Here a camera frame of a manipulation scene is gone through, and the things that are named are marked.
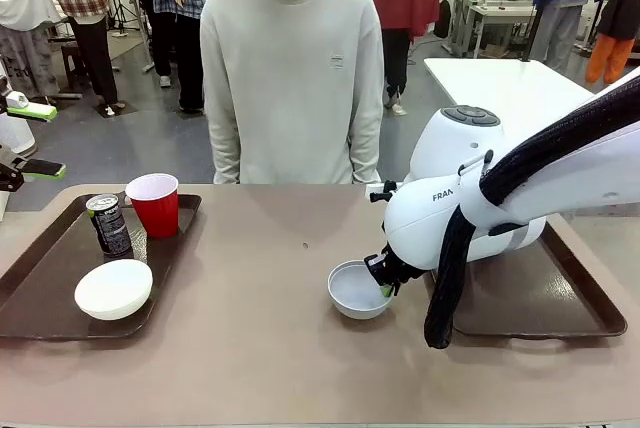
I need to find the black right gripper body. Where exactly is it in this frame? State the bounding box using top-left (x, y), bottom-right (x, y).
top-left (363, 245), bottom-right (427, 286)

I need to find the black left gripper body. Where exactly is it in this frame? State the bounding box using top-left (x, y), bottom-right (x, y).
top-left (0, 145), bottom-right (25, 194)

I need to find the pale grey bowl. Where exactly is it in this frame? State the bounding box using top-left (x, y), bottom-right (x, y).
top-left (327, 259), bottom-right (395, 321)

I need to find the black drink can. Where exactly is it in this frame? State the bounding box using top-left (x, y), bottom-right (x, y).
top-left (85, 193), bottom-right (135, 258)

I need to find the red plastic cup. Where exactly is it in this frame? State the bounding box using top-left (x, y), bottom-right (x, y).
top-left (124, 173), bottom-right (180, 240)

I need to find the white bowl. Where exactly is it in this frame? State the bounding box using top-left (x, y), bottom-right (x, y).
top-left (74, 258), bottom-right (154, 322)

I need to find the person's left forearm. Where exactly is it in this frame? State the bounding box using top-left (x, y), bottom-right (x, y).
top-left (348, 107), bottom-right (385, 185)

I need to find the person's right forearm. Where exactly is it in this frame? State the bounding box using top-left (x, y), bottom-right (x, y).
top-left (206, 107), bottom-right (242, 186)

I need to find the dark stool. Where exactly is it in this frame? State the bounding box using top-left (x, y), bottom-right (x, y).
top-left (58, 41), bottom-right (86, 100)

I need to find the brown plastic tray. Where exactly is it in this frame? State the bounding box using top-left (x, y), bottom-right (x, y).
top-left (0, 192), bottom-right (203, 340)
top-left (422, 220), bottom-right (629, 339)

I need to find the black tripod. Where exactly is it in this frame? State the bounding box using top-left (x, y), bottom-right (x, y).
top-left (110, 0), bottom-right (147, 40)

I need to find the white side table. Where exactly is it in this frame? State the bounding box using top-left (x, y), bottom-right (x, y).
top-left (423, 58), bottom-right (596, 135)

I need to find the person in beige sweatshirt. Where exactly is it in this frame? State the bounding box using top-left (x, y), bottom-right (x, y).
top-left (199, 0), bottom-right (385, 186)

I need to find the background workbench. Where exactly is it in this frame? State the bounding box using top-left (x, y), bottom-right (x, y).
top-left (443, 0), bottom-right (541, 59)

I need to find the black pole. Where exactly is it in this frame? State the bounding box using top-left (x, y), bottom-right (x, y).
top-left (519, 0), bottom-right (557, 64)

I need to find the bystander in orange trousers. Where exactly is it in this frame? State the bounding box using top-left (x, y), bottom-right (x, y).
top-left (584, 0), bottom-right (640, 88)

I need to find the black right arm cable sleeve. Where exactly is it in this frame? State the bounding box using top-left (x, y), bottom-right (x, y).
top-left (423, 72), bottom-right (640, 350)

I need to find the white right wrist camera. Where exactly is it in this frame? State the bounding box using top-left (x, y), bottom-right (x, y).
top-left (363, 179), bottom-right (400, 202)

